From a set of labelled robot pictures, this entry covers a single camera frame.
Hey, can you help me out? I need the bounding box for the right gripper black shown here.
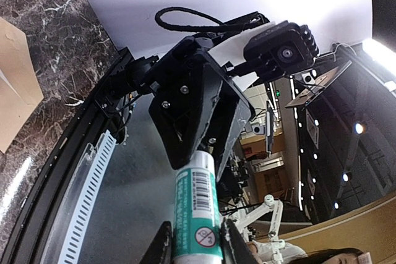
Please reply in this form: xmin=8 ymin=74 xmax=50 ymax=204
xmin=144 ymin=36 xmax=256 ymax=182

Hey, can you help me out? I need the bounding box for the black front table rail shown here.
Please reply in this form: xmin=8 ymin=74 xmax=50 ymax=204
xmin=1 ymin=48 xmax=134 ymax=263

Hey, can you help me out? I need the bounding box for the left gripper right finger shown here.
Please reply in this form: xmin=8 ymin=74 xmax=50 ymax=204
xmin=220 ymin=218 xmax=257 ymax=264

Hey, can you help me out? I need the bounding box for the brown paper envelope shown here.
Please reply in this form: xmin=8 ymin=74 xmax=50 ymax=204
xmin=1 ymin=19 xmax=43 ymax=153

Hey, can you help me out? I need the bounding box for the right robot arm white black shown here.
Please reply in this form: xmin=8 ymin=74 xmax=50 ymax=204
xmin=107 ymin=36 xmax=255 ymax=179

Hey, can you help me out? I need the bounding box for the white slotted cable duct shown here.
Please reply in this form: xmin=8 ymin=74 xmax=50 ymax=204
xmin=58 ymin=130 xmax=116 ymax=263

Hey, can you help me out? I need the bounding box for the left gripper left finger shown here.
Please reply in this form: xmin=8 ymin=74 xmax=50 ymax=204
xmin=142 ymin=221 xmax=173 ymax=264

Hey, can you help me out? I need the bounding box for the green white glue stick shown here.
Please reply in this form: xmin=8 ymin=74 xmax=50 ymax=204
xmin=172 ymin=151 xmax=223 ymax=263

